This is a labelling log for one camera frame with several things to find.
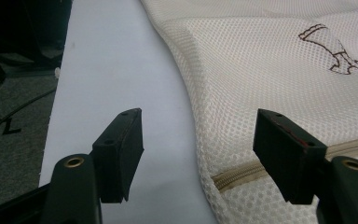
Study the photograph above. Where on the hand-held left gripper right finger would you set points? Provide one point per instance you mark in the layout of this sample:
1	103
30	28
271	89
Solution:
287	155

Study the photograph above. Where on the white board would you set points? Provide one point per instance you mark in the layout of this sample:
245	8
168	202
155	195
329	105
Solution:
112	77

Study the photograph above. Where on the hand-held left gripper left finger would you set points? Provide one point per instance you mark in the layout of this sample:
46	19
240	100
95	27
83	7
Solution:
118	155

